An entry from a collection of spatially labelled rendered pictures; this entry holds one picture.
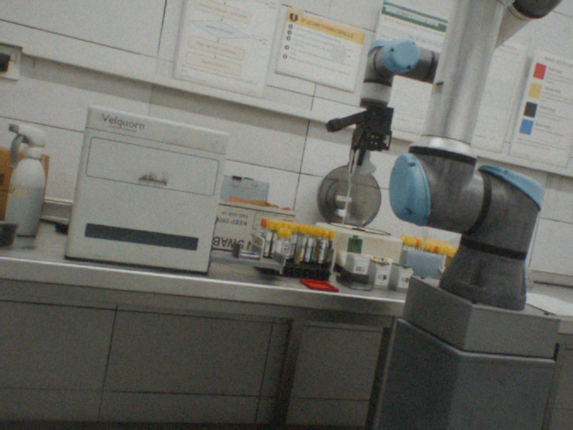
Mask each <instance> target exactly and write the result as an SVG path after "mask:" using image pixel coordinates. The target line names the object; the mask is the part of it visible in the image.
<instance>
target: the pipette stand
mask: <svg viewBox="0 0 573 430"><path fill-rule="evenodd" d="M442 258H443V256H440V255H437V254H435V253H422V252H418V251H413V250H408V249H403V250H402V255H401V260H400V263H403V264H408V265H411V267H413V268H412V272H413V273H414V274H413V276H418V277H421V276H422V277H425V278H430V279H432V277H433V276H434V274H435V272H436V271H437V269H438V267H441V263H442Z"/></svg>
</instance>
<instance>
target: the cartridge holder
mask: <svg viewBox="0 0 573 430"><path fill-rule="evenodd" d="M368 278H369V275H368V274H366V275H364V274H357V273H352V272H350V271H348V270H345V269H344V268H341V273H340V276H336V278H335V280H336V281H337V282H341V283H343V284H345V285H347V286H348V287H350V288H353V289H357V288H359V289H364V290H368V291H369V290H372V287H373V285H370V284H368Z"/></svg>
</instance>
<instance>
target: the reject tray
mask: <svg viewBox="0 0 573 430"><path fill-rule="evenodd" d="M300 283H302V284H303V285H305V286H306V287H307V288H309V289H314V290H322V291H330V292H338V291H339V289H338V288H336V287H335V286H333V285H331V284H329V283H328V282H318V281H309V280H302V279H300Z"/></svg>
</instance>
